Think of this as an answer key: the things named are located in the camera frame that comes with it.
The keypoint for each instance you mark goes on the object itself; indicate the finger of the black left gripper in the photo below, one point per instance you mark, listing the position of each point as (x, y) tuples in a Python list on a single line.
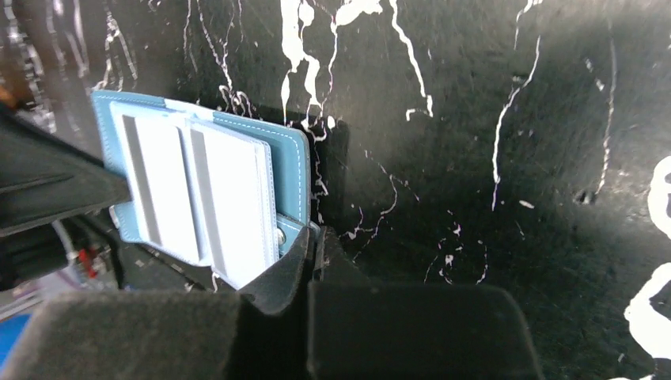
[(44, 179)]

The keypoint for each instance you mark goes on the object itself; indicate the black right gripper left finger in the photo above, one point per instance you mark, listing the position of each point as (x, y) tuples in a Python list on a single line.
[(257, 332)]

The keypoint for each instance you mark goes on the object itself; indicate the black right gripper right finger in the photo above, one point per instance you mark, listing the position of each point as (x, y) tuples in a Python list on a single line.
[(358, 328)]

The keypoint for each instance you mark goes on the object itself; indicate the white magnetic stripe card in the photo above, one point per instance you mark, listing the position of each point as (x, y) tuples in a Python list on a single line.
[(160, 214)]

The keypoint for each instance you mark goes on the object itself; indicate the white card grey stripe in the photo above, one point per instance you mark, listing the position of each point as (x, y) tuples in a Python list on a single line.
[(234, 182)]

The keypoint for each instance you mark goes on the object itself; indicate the blue leather card holder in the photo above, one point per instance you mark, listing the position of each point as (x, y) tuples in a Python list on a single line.
[(289, 155)]

